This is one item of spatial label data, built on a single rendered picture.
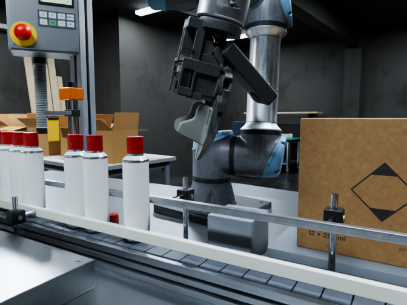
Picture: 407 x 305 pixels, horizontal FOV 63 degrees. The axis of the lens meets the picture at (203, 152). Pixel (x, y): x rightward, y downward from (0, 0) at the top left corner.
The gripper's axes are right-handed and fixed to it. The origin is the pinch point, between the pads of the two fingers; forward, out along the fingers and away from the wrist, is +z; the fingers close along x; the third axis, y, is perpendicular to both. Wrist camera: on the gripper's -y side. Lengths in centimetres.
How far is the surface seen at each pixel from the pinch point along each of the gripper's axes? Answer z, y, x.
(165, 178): 70, -41, -219
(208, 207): 10.5, -4.3, -3.0
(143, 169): 7.3, 7.7, -10.4
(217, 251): 14.0, -3.9, 6.6
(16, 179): 22, 34, -36
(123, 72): -8, -1, -522
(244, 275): 16.1, -7.8, 9.6
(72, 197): 18.7, 20.0, -20.9
